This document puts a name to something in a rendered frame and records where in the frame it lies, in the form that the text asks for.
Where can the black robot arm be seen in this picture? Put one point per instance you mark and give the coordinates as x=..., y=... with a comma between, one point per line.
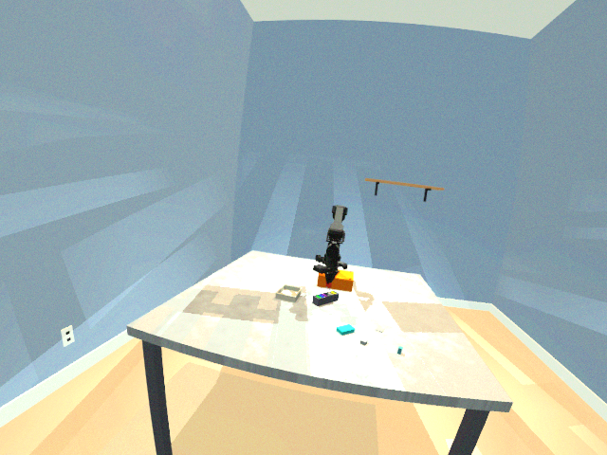
x=335, y=232

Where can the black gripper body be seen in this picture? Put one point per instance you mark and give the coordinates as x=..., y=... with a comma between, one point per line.
x=330, y=264

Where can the white square tray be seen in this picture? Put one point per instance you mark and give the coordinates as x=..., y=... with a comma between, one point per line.
x=288, y=293

